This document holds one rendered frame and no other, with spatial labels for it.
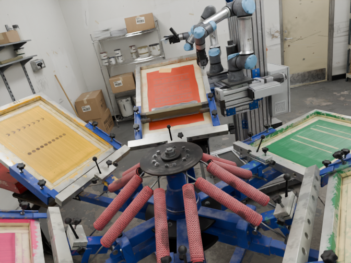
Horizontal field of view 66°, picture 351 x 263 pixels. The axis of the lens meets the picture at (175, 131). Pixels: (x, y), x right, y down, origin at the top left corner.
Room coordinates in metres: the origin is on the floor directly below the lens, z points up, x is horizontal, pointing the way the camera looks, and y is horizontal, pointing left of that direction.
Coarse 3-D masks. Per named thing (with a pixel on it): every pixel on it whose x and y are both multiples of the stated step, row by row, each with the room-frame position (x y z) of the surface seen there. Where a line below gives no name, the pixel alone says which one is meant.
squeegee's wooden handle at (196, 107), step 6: (168, 108) 1.86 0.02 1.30; (174, 108) 1.85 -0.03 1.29; (180, 108) 1.84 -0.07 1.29; (186, 108) 1.83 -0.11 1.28; (192, 108) 1.83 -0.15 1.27; (198, 108) 1.84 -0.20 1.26; (150, 114) 1.85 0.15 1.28; (156, 114) 1.86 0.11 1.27; (162, 114) 1.86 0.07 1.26; (168, 114) 1.86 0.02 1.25; (174, 114) 1.87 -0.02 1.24
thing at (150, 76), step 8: (152, 72) 2.36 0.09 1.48; (152, 80) 2.28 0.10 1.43; (152, 88) 2.20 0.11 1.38; (152, 96) 2.13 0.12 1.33; (152, 104) 2.06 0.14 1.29; (168, 104) 2.02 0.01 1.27; (160, 120) 1.91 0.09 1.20; (168, 120) 1.89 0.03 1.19; (152, 128) 1.86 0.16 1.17; (160, 128) 1.85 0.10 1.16
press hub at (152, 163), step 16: (176, 144) 1.23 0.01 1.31; (192, 144) 1.19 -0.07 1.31; (144, 160) 1.13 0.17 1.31; (160, 160) 1.10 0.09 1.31; (176, 160) 1.07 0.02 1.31; (192, 160) 1.04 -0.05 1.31; (176, 176) 1.07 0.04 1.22; (176, 192) 1.06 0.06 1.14; (176, 208) 1.04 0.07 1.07; (176, 224) 1.00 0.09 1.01; (208, 224) 0.96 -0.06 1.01; (176, 240) 1.01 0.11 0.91; (208, 240) 0.97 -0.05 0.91
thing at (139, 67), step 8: (184, 56) 2.38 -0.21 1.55; (192, 56) 2.36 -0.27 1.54; (144, 64) 2.41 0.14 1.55; (152, 64) 2.39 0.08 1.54; (160, 64) 2.39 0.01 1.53; (168, 64) 2.39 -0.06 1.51; (136, 72) 2.35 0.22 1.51; (136, 80) 2.27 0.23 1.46; (136, 88) 2.19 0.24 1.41; (208, 88) 2.02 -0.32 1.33; (136, 96) 2.12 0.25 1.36; (136, 104) 2.05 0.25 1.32; (184, 128) 1.76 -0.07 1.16; (192, 128) 1.75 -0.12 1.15; (200, 128) 1.73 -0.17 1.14; (144, 136) 1.78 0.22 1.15; (152, 136) 1.77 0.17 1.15
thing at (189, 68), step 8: (192, 64) 2.33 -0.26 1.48; (176, 72) 2.30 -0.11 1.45; (184, 72) 2.27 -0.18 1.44; (192, 72) 2.25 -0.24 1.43; (192, 80) 2.17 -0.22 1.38; (192, 88) 2.10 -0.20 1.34; (176, 120) 1.88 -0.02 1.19; (184, 120) 1.86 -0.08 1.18; (192, 120) 1.85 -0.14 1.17; (200, 120) 1.83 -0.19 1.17
